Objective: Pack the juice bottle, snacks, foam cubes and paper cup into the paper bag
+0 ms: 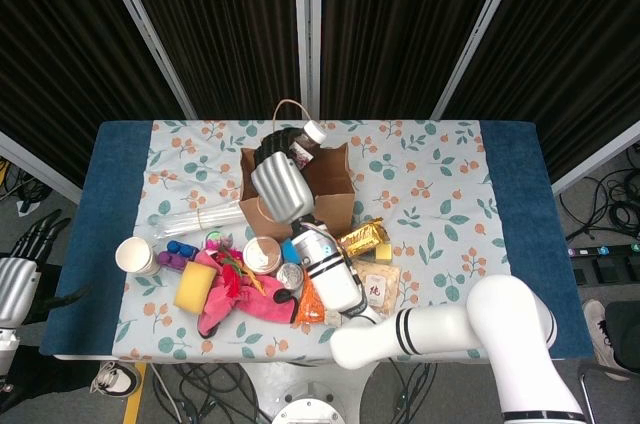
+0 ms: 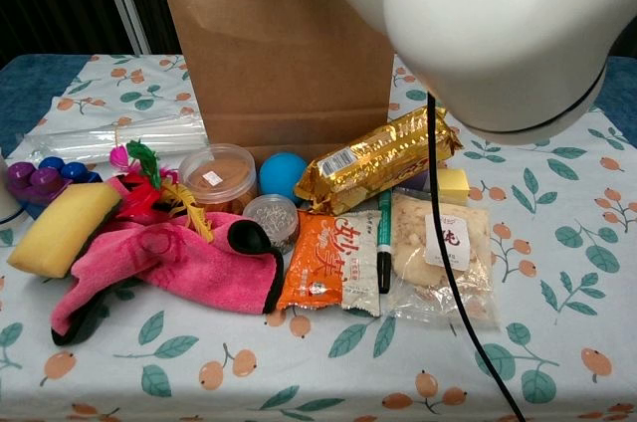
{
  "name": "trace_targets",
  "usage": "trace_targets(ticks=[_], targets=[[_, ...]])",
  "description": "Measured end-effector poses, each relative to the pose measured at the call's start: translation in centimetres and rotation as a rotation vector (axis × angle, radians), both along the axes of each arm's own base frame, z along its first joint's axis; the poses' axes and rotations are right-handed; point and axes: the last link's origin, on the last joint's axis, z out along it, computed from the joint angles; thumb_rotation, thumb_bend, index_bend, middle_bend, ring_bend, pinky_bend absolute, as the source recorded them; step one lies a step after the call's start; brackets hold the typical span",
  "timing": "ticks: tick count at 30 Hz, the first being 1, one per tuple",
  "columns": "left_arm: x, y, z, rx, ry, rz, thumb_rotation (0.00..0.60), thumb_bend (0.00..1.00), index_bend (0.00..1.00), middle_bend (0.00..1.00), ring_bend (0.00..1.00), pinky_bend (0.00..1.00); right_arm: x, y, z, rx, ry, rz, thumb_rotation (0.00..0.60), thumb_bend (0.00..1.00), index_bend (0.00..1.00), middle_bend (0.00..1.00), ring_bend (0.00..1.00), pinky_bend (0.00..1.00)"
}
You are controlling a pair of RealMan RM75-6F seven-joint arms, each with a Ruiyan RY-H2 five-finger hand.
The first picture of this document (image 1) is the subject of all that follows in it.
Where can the white black-striped sneaker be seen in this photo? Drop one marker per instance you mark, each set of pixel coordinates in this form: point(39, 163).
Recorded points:
point(116, 379)

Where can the small yellow cube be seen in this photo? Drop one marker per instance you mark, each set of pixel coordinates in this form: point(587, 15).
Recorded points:
point(383, 253)

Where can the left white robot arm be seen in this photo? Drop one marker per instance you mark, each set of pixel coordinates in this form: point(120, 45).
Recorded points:
point(7, 344)

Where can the blue plastic toy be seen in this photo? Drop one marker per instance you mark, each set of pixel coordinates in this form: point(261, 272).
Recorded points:
point(181, 249)

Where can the slanted grey partition post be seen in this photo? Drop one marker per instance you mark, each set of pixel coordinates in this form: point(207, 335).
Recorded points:
point(145, 29)
point(480, 29)

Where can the blue table cover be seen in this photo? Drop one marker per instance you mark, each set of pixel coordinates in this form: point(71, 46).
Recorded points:
point(115, 184)

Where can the pink plush cloth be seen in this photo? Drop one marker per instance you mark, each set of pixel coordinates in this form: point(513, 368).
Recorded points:
point(265, 301)

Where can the small round white tin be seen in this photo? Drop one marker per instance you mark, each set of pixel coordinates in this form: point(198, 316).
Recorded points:
point(289, 276)

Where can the orange snack packet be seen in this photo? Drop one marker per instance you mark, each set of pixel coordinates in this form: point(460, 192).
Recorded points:
point(310, 306)

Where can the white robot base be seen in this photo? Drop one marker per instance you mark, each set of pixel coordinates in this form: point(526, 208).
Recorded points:
point(300, 394)

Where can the blue ball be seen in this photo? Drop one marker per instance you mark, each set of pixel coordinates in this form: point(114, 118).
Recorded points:
point(290, 251)

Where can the small green round trinket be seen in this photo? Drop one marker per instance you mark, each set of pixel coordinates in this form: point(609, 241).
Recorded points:
point(216, 236)

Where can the colourful feather toy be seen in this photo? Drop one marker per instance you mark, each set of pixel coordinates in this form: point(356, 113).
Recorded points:
point(231, 279)

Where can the upright grey partition post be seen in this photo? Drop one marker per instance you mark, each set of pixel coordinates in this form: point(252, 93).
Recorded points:
point(306, 19)

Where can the black power strip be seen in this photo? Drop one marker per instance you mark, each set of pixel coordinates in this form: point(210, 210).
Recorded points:
point(600, 250)

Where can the plain white sneaker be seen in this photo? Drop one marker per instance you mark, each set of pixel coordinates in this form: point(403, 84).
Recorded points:
point(597, 324)

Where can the black ribbed partition panel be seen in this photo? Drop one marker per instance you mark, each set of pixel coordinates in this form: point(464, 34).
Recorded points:
point(575, 44)
point(215, 19)
point(50, 44)
point(400, 19)

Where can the floral tablecloth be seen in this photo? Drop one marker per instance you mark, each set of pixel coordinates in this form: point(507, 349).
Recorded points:
point(170, 179)

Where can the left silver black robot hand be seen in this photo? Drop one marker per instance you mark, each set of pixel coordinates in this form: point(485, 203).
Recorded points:
point(17, 289)

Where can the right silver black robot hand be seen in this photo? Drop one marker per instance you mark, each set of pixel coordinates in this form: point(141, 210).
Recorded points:
point(282, 189)

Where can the purple juice bottle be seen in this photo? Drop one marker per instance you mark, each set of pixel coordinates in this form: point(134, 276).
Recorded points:
point(315, 133)

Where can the white straw bundle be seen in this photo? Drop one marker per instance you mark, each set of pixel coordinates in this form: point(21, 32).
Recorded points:
point(200, 220)

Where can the white paper cup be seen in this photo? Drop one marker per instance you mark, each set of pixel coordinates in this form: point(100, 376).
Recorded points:
point(136, 255)

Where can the yellow sponge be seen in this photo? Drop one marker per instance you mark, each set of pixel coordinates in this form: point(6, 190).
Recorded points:
point(195, 288)

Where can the gold foil snack package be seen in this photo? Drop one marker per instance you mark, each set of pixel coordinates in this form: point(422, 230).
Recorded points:
point(365, 239)

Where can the purple plastic toy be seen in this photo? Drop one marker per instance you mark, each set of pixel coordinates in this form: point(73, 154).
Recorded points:
point(172, 260)

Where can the brown lidded paper cup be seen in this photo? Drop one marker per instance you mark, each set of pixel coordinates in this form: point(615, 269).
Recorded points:
point(262, 255)

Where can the white snack bag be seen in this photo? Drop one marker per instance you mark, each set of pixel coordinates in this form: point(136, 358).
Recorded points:
point(382, 289)

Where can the grey partition rail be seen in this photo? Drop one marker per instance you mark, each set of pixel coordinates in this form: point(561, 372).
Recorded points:
point(595, 159)
point(45, 166)

